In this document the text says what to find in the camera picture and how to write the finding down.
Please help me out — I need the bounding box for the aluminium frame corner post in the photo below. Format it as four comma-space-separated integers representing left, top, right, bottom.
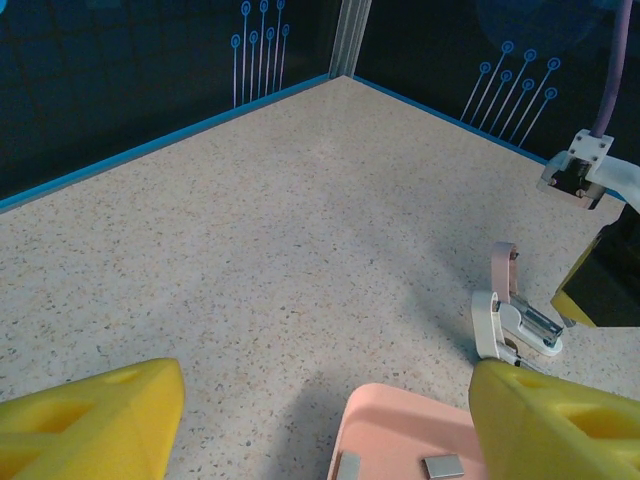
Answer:
327, 0, 374, 80

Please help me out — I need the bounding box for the grey staple strip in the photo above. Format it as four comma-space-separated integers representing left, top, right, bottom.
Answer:
423, 455, 465, 479
337, 452, 362, 480

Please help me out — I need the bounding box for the pink plastic tray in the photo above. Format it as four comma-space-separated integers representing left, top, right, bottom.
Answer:
327, 383, 489, 480

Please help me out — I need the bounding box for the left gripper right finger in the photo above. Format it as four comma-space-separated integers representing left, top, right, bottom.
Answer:
471, 359, 640, 480

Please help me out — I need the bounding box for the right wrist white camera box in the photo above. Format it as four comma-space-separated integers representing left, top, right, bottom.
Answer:
535, 128, 640, 212

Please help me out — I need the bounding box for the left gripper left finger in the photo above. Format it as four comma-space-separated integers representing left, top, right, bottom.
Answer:
0, 357, 187, 480

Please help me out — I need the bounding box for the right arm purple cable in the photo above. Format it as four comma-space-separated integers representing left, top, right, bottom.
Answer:
591, 0, 634, 137

